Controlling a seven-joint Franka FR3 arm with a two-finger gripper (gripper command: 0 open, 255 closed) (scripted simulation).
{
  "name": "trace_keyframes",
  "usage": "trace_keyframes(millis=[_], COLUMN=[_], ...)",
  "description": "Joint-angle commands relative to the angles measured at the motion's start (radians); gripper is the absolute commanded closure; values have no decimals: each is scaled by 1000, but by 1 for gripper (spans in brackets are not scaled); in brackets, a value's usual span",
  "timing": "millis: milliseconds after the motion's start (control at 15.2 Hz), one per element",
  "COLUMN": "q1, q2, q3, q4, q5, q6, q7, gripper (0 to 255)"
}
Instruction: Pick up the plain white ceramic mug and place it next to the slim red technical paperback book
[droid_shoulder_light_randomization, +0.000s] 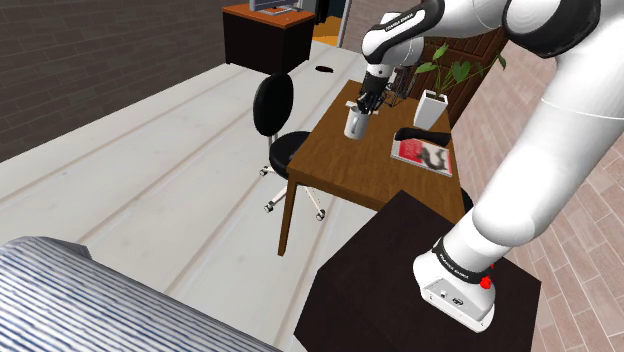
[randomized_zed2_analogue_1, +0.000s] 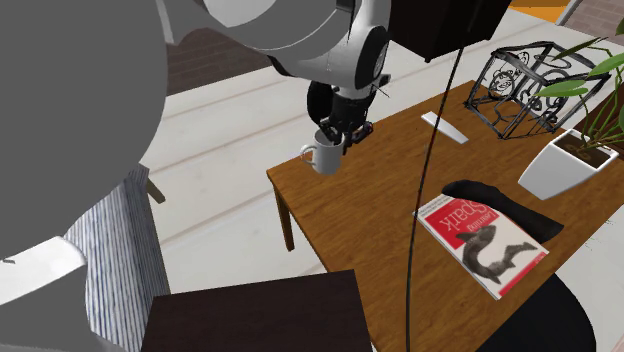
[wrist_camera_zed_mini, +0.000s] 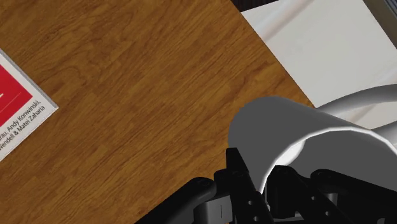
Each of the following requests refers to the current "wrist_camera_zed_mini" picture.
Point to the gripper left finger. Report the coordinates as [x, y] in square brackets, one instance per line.
[240, 186]

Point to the brown wooden table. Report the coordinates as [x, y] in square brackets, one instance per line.
[139, 93]

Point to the red and white book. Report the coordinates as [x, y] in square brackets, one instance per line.
[28, 121]

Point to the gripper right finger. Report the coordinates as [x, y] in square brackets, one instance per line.
[341, 198]

